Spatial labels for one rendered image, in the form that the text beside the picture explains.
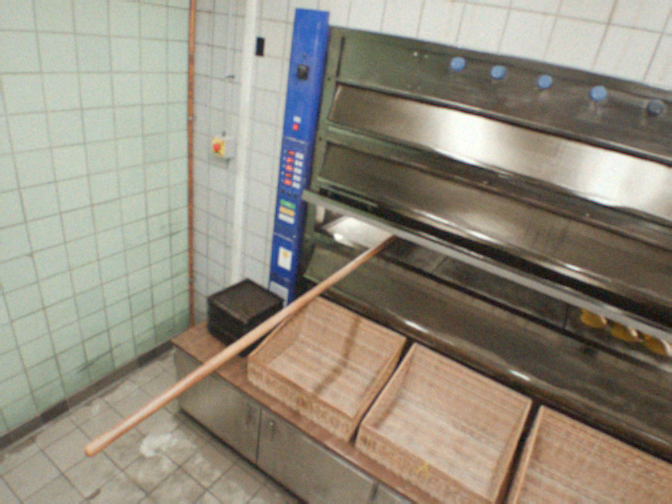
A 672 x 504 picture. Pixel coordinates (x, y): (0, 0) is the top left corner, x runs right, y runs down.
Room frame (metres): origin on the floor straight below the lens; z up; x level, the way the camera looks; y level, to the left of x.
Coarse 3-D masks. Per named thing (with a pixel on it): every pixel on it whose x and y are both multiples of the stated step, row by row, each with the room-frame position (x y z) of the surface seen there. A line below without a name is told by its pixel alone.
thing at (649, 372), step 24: (336, 240) 1.80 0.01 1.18; (384, 264) 1.68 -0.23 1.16; (408, 264) 1.68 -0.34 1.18; (432, 288) 1.57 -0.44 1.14; (456, 288) 1.54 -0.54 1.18; (504, 312) 1.42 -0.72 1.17; (552, 336) 1.33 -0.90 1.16; (576, 336) 1.32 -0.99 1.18; (600, 360) 1.24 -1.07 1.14; (624, 360) 1.21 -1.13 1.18
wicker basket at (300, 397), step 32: (288, 320) 1.64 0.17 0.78; (320, 320) 1.74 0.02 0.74; (352, 320) 1.68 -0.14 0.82; (256, 352) 1.43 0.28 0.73; (288, 352) 1.63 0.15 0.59; (320, 352) 1.67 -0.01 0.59; (352, 352) 1.62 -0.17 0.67; (384, 352) 1.57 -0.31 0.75; (256, 384) 1.37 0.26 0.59; (288, 384) 1.30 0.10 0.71; (320, 384) 1.45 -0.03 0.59; (352, 384) 1.48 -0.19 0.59; (384, 384) 1.44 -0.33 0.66; (320, 416) 1.23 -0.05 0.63; (352, 416) 1.16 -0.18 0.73
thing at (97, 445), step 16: (384, 240) 1.83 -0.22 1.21; (368, 256) 1.65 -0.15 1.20; (320, 288) 1.32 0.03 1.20; (304, 304) 1.22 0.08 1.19; (272, 320) 1.08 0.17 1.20; (256, 336) 1.00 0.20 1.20; (224, 352) 0.89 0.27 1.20; (208, 368) 0.83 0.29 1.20; (176, 384) 0.75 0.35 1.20; (192, 384) 0.77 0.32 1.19; (160, 400) 0.69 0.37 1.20; (128, 416) 0.62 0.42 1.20; (144, 416) 0.64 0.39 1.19; (112, 432) 0.57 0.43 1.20; (96, 448) 0.53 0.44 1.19
